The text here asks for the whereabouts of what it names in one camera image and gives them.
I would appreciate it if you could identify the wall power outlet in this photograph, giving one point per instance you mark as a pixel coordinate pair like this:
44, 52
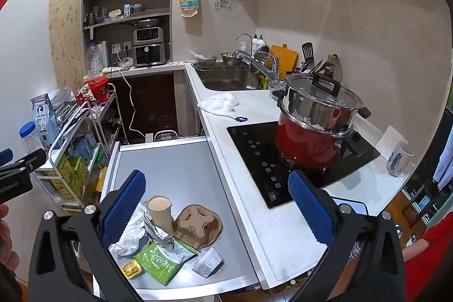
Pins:
121, 47

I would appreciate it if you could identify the orange cutting board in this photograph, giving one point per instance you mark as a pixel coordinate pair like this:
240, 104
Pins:
285, 58

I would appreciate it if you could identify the small yellow packet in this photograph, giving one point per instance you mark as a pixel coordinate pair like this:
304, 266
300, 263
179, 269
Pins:
132, 269

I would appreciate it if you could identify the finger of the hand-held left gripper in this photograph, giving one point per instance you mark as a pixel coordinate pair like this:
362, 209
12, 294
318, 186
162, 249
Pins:
26, 162
5, 156

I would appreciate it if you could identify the clear plastic wrapper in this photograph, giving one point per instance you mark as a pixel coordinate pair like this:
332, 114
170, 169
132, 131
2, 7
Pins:
127, 245

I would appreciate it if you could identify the white floor appliance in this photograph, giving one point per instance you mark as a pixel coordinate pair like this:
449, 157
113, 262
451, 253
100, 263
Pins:
166, 136

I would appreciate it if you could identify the chrome kitchen faucet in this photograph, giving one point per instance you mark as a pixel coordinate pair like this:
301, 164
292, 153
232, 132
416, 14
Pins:
260, 63

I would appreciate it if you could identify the white soap bottle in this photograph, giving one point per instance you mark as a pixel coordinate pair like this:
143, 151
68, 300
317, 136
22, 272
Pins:
261, 42
254, 44

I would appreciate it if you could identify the silver foil packet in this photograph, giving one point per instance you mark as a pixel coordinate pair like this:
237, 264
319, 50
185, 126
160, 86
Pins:
157, 234

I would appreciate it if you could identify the small clear sachet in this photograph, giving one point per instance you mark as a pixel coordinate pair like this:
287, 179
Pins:
208, 263

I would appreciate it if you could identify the white cloth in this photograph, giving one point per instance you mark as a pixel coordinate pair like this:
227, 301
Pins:
219, 104

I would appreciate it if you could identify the green snack packet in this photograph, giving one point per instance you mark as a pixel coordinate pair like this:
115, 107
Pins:
161, 261

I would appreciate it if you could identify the steel bowl with greens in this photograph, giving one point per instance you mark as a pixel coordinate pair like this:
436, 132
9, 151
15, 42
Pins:
230, 58

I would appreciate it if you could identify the steel kitchen sink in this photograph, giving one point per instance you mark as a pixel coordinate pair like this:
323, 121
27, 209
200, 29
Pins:
224, 77

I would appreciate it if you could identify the person's left hand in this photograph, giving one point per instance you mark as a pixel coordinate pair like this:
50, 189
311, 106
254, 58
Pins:
4, 240

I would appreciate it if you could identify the blue patterned bowl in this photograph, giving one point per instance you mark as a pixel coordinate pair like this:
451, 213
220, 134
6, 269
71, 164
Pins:
276, 87

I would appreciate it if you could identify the black slotted spatula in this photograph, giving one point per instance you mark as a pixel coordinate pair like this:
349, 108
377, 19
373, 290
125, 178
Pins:
307, 52

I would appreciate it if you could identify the grey coffee bag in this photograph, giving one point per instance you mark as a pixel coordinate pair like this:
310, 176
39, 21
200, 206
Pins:
44, 121

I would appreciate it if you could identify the brown potato face packet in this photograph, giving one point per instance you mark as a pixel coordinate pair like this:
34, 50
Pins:
200, 226

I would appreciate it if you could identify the large clear water bottle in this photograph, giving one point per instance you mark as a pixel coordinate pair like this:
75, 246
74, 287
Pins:
94, 59

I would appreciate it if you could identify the steel pot with lid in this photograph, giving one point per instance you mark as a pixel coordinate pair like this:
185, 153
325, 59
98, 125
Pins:
318, 107

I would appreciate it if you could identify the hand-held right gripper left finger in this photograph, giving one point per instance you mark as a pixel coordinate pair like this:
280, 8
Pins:
124, 208

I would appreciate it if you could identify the plastic jar with blue lid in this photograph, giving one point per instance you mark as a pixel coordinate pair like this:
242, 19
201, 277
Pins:
30, 137

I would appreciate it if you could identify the shallow steel bowl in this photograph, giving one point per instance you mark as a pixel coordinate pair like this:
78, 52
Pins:
206, 60

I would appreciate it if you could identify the black pitcher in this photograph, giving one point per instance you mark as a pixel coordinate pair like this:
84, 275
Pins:
90, 19

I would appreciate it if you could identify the brown paper cup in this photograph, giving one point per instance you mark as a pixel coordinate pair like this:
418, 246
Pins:
161, 215

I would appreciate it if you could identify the red cooking pot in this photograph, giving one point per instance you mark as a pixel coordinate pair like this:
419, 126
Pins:
304, 146

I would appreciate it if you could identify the white mug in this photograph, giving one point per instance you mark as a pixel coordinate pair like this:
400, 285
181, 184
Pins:
398, 160

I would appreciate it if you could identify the thin chrome filter faucet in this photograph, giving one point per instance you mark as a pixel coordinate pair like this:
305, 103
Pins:
248, 40

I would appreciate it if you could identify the small blue clip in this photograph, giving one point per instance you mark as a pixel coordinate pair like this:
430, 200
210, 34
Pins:
240, 118

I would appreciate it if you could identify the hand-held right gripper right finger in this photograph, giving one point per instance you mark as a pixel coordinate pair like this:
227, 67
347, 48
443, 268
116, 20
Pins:
311, 210

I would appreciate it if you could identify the silver air fryer oven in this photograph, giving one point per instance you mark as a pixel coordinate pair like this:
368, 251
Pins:
149, 47

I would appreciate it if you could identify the dark bottle with gold label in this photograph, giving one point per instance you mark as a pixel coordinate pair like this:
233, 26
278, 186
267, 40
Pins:
331, 65

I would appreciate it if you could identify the person's red clothing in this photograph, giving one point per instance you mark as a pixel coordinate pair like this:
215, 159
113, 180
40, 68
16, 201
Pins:
433, 263

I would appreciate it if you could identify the yellow green snack box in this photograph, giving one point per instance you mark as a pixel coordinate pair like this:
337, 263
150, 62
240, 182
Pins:
62, 165
63, 190
78, 169

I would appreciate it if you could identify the black induction cooktop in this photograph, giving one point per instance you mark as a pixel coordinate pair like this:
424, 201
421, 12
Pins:
262, 160

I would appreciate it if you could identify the hanging white towel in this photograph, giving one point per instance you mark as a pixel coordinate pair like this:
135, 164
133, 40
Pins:
445, 160

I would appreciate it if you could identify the white metal trolley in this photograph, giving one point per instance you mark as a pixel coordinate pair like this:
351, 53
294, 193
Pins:
88, 132

